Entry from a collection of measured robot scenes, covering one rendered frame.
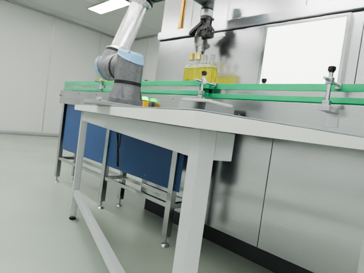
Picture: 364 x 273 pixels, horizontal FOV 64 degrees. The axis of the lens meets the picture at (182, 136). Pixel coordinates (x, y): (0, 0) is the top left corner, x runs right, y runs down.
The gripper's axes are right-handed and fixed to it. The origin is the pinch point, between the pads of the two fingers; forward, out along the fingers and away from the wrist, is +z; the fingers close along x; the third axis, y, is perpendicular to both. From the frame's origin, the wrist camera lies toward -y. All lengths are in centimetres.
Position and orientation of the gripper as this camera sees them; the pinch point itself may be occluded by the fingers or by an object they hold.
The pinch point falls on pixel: (199, 51)
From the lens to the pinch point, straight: 187.6
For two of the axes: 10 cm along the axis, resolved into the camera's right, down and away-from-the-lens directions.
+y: 7.0, 1.3, -7.0
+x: 7.0, 0.7, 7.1
